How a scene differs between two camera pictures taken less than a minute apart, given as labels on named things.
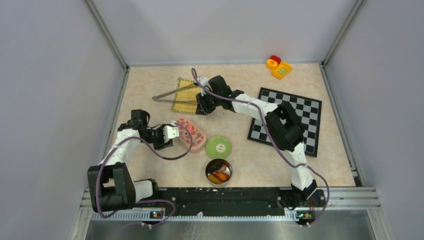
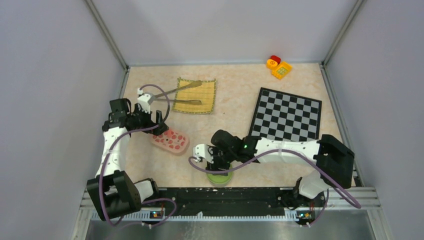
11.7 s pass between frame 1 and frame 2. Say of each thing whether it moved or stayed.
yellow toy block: stayed
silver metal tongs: stayed
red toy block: stayed
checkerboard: stayed
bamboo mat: stayed
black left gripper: moved
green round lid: moved
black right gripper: moved
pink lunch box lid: moved
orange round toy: stayed
